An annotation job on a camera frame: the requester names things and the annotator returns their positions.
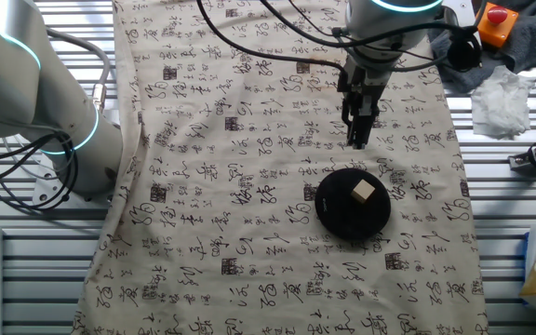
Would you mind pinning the orange emergency stop button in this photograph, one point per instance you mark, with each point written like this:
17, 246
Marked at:
496, 25

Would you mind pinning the small wooden cube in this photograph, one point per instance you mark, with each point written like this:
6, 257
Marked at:
363, 191

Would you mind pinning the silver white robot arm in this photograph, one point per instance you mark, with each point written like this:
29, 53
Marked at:
17, 70

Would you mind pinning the beige calligraphy print cloth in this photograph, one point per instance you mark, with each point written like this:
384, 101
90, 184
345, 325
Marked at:
249, 186

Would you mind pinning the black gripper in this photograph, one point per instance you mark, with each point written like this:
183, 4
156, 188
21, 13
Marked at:
363, 81

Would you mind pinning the round black scale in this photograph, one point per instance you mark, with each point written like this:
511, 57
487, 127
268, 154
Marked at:
342, 218

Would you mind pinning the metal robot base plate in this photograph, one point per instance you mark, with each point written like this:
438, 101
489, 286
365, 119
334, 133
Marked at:
47, 188

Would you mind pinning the crumpled white tissue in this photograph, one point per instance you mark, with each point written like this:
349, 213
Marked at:
500, 102

